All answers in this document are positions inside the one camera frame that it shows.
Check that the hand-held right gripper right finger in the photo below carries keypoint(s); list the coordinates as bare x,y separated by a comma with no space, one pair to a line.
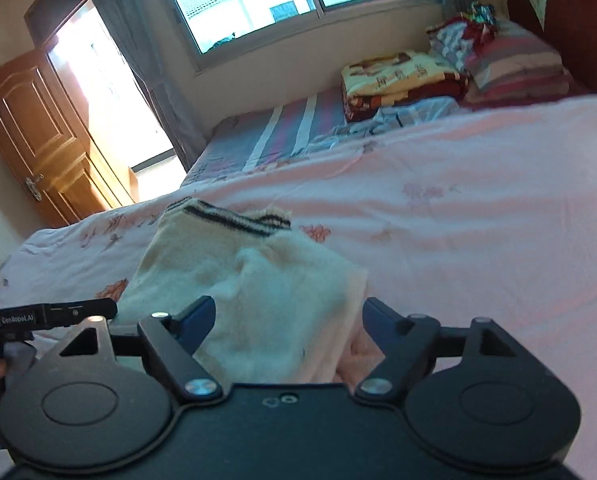
379,325

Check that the striped mattress sheet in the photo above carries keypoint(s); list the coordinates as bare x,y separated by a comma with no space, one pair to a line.
258,135

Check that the sliding glass window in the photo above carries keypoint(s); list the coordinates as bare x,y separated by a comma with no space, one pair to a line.
258,0

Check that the cream black-striped knit sweater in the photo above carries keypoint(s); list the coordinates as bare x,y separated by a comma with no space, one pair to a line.
258,285

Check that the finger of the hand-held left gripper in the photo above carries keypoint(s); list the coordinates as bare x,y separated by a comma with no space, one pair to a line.
81,310

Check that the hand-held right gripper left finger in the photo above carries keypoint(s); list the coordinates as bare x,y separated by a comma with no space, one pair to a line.
201,318

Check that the long grey curtain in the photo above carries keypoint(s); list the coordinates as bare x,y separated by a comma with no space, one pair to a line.
148,60

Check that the pink floral bedsheet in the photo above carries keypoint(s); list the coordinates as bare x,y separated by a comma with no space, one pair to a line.
478,210

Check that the red wooden headboard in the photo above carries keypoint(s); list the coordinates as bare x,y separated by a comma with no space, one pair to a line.
578,20

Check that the red cloth with shiny ornament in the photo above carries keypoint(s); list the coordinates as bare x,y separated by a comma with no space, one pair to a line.
478,20

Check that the brown wooden door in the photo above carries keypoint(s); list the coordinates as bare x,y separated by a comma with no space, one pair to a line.
53,140

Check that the folded yellow printed blanket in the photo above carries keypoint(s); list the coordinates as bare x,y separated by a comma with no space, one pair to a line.
398,77

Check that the light blue garment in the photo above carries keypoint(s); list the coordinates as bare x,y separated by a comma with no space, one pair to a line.
393,117

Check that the striped pillow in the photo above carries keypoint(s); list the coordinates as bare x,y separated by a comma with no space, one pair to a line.
518,67

